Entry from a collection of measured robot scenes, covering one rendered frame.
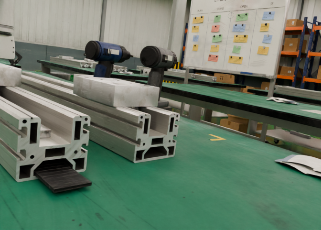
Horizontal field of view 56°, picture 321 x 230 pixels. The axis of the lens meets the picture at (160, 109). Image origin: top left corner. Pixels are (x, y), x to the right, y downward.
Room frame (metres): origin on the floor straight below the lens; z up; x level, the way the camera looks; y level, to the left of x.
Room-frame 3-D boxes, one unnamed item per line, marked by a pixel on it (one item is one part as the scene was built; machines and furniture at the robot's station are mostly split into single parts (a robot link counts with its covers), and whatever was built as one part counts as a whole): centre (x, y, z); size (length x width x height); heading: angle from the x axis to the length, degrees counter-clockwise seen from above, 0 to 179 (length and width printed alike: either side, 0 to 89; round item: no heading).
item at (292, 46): (11.37, -3.75, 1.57); 2.83 x 0.98 x 3.14; 38
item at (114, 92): (0.64, 0.10, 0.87); 0.16 x 0.11 x 0.07; 43
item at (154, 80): (0.91, 0.01, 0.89); 0.20 x 0.08 x 0.22; 156
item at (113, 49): (1.00, 0.17, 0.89); 0.20 x 0.08 x 0.22; 146
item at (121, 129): (0.82, 0.27, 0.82); 0.80 x 0.10 x 0.09; 43
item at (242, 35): (3.89, -0.75, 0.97); 1.50 x 0.50 x 1.95; 38
